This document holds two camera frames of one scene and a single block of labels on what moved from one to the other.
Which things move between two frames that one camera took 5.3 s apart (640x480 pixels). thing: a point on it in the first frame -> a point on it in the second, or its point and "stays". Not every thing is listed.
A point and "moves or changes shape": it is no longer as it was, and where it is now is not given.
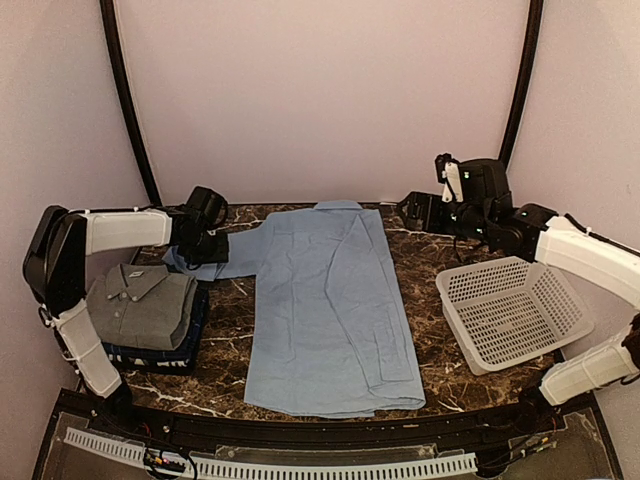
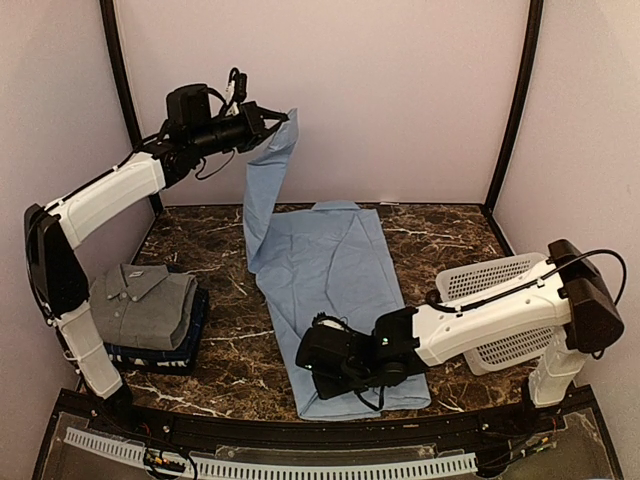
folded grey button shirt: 142,306 stays
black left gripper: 221,255 -> 256,131
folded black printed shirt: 162,365 stays
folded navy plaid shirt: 186,350 stays
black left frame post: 127,100 stays
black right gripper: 417,199 -> 325,387
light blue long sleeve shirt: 328,330 moves or changes shape
